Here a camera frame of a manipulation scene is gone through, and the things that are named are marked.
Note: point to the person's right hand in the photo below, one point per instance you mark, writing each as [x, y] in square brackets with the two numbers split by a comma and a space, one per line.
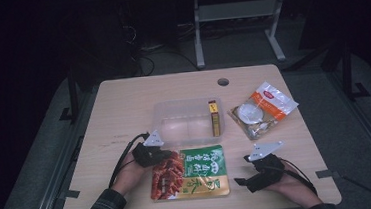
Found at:
[295, 189]

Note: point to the black metal stand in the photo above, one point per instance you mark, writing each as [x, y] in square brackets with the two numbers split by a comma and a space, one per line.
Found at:
[73, 96]
[347, 71]

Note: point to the white metal stand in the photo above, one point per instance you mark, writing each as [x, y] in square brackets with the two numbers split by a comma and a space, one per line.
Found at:
[236, 10]

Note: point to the white and orange packet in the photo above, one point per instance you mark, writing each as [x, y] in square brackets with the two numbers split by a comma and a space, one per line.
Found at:
[273, 101]

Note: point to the green and red snack pouch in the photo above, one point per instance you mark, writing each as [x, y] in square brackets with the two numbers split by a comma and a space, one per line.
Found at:
[199, 173]

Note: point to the clear plastic container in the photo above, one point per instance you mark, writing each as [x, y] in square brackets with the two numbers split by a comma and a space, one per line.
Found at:
[178, 118]

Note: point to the grey tape strip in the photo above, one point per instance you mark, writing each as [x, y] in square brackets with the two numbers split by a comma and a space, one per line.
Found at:
[69, 194]
[326, 173]

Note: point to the aluminium rail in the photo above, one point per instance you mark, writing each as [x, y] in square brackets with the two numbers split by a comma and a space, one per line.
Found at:
[369, 133]
[52, 195]

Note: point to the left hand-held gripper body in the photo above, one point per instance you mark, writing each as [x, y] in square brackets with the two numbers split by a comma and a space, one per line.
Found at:
[147, 154]

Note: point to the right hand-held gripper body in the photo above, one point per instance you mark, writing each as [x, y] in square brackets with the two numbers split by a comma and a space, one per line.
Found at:
[265, 173]

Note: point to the person's left hand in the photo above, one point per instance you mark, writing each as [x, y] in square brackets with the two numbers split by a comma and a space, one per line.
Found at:
[130, 177]

